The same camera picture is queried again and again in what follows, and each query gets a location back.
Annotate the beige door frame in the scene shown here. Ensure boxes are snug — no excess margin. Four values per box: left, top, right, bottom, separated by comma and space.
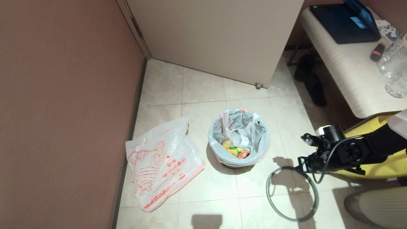
116, 0, 152, 60

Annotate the grey plastic bin ring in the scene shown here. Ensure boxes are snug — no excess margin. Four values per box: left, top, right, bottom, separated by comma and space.
266, 165, 320, 222

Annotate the dark blue laptop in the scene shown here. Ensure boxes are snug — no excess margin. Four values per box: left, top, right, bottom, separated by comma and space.
309, 0, 382, 45

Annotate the beige door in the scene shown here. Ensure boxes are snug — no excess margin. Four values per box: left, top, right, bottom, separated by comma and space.
127, 0, 305, 89

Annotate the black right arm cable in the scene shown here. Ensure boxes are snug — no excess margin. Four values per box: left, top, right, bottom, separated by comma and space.
312, 135, 364, 184

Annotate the clear plastic water bottle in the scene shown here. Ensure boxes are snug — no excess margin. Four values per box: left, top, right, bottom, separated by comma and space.
219, 129, 252, 149

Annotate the spare white plastic bag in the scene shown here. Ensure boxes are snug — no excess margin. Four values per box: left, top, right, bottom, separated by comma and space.
208, 108, 271, 167

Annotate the white red-printed plastic bag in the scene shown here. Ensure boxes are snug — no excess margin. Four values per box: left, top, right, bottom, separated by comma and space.
126, 116, 205, 213

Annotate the orange yellow snack wrapper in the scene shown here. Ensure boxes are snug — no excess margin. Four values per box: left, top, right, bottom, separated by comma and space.
222, 140, 251, 160

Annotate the black orange handheld device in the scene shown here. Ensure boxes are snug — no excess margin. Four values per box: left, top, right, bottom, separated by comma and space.
369, 43, 386, 63

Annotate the black slipper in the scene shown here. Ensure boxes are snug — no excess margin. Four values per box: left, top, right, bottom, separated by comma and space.
304, 74, 327, 107
293, 54, 317, 82

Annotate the black round trash bin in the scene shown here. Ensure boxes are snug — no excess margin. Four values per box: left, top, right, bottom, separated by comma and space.
218, 157, 259, 169

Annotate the beige striped stool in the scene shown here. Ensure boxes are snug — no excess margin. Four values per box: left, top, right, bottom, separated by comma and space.
344, 186, 407, 229

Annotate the cream striped bench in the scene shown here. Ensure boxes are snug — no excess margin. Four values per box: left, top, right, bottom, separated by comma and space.
288, 7, 407, 120

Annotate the white black patterned card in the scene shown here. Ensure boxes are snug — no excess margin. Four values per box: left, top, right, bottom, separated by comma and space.
375, 21, 400, 44

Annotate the yellow bag with black handle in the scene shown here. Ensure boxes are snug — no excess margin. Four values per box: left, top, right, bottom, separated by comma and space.
331, 114, 407, 179

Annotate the clear glass cup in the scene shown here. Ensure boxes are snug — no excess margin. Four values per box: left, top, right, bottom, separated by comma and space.
377, 51, 407, 80
385, 74, 407, 99

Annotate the clear ribbed glass bottle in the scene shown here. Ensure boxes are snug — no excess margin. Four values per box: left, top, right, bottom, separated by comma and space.
381, 32, 407, 62

